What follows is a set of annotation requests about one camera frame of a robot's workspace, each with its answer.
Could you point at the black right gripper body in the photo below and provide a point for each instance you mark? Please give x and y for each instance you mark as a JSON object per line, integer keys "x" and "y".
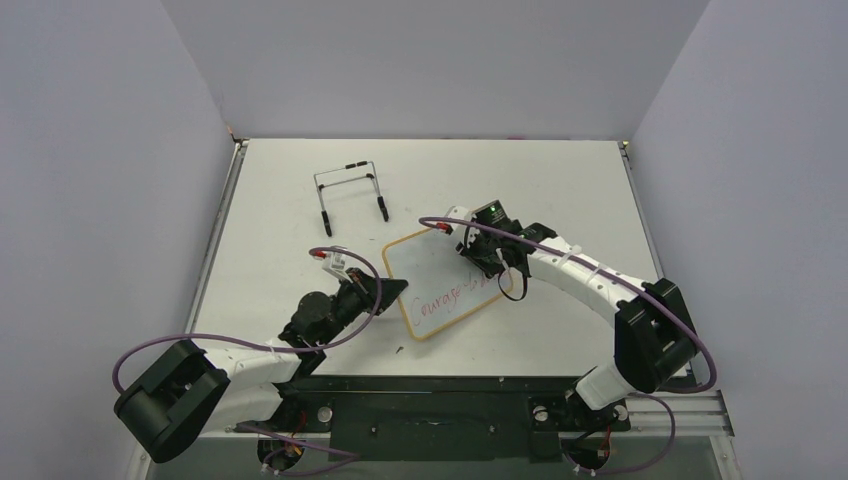
{"x": 486, "y": 258}

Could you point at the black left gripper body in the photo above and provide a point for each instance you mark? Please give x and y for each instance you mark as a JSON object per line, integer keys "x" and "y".
{"x": 357, "y": 297}

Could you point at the yellow framed whiteboard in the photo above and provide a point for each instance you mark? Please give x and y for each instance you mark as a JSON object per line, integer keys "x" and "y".
{"x": 443, "y": 287}

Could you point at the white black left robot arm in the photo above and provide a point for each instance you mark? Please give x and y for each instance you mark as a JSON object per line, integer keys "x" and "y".
{"x": 190, "y": 390}

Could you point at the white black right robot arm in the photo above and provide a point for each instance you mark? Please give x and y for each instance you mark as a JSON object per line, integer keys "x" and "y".
{"x": 651, "y": 325}

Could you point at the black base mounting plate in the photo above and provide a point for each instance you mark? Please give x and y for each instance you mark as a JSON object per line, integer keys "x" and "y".
{"x": 536, "y": 448}

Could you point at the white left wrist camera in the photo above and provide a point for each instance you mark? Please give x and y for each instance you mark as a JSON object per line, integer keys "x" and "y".
{"x": 334, "y": 262}

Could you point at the metal wire whiteboard stand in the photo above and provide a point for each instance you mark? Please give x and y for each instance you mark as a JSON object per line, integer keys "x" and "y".
{"x": 349, "y": 180}

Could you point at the aluminium table edge rail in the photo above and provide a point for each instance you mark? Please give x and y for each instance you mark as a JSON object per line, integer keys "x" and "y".
{"x": 623, "y": 147}

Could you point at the aluminium front frame rail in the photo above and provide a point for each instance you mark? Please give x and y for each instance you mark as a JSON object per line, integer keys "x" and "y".
{"x": 476, "y": 414}

